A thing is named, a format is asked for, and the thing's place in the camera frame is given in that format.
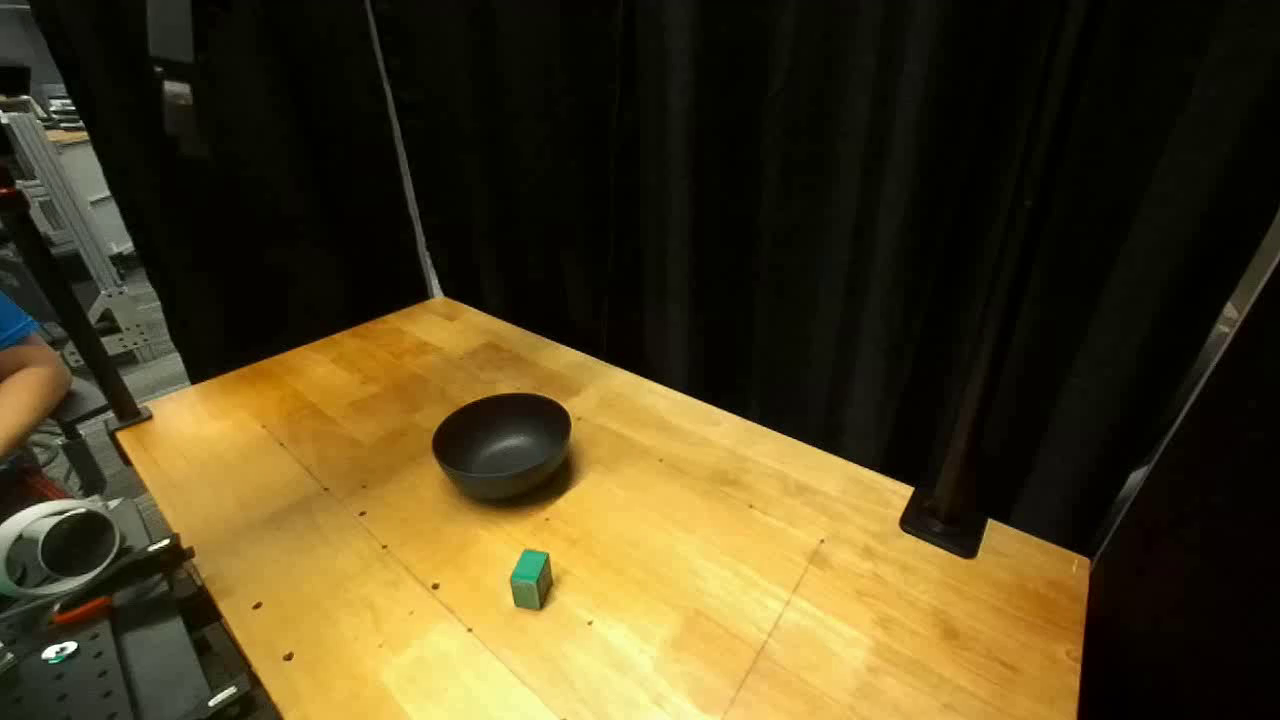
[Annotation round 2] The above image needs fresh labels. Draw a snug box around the silver frame pole right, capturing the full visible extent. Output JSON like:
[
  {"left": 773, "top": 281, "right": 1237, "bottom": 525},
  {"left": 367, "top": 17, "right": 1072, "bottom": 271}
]
[{"left": 1090, "top": 214, "right": 1280, "bottom": 556}]

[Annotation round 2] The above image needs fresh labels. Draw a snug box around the green block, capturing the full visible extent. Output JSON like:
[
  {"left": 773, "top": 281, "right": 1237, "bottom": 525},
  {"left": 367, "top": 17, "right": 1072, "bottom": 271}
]
[{"left": 507, "top": 549, "right": 552, "bottom": 608}]

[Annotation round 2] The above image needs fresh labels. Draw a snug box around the white VR headset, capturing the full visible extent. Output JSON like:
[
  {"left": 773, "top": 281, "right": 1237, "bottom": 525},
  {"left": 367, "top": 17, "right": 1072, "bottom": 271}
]
[{"left": 0, "top": 501, "right": 120, "bottom": 602}]

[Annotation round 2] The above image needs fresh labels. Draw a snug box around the black stand pole left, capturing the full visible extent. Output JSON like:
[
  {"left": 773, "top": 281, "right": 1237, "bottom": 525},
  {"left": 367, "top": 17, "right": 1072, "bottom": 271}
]
[{"left": 0, "top": 186, "right": 150, "bottom": 430}]

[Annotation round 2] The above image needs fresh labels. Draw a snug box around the blue shirt sleeve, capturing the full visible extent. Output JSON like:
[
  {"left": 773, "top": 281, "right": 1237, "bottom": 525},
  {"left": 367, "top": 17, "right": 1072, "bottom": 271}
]
[{"left": 0, "top": 292, "right": 40, "bottom": 352}]

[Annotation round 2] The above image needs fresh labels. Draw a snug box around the black curtain backdrop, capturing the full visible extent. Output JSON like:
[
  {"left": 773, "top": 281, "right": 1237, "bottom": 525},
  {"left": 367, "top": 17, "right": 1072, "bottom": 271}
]
[{"left": 31, "top": 0, "right": 1280, "bottom": 560}]

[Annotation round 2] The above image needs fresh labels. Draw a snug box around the white corner frame pole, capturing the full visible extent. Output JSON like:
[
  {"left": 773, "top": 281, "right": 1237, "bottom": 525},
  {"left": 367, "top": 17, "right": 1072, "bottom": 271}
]
[{"left": 361, "top": 0, "right": 444, "bottom": 298}]

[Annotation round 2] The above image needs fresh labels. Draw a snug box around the black bowl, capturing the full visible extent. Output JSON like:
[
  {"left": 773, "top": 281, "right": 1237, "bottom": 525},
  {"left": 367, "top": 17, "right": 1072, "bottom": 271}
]
[{"left": 432, "top": 393, "right": 572, "bottom": 506}]

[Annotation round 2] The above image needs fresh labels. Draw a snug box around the red handled tool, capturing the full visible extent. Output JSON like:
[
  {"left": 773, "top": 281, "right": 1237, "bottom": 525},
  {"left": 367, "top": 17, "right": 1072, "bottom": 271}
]
[{"left": 47, "top": 598, "right": 110, "bottom": 629}]

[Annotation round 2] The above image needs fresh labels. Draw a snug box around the black vertical pole with base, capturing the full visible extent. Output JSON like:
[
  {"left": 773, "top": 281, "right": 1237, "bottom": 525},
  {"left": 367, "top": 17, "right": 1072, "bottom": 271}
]
[{"left": 900, "top": 200, "right": 1026, "bottom": 560}]

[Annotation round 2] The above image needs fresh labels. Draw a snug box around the person's forearm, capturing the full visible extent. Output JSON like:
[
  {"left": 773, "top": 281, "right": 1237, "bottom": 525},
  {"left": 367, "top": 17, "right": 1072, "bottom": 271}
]
[{"left": 0, "top": 336, "right": 70, "bottom": 455}]

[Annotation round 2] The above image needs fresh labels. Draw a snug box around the black perforated side table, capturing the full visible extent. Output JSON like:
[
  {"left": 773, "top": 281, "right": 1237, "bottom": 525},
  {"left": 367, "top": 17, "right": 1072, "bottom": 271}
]
[{"left": 0, "top": 538, "right": 280, "bottom": 720}]

